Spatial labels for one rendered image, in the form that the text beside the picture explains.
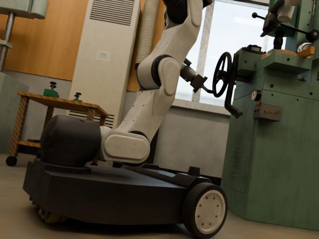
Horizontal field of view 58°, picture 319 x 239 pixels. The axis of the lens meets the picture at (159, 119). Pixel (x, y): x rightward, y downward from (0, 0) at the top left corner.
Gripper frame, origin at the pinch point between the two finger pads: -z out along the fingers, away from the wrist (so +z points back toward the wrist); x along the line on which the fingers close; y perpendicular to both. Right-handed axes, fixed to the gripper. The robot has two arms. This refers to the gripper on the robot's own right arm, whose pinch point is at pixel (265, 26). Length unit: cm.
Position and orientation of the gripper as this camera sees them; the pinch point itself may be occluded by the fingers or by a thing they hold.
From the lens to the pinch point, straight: 188.6
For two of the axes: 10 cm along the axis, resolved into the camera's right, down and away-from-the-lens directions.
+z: 1.2, -0.7, -9.9
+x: -2.6, 9.6, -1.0
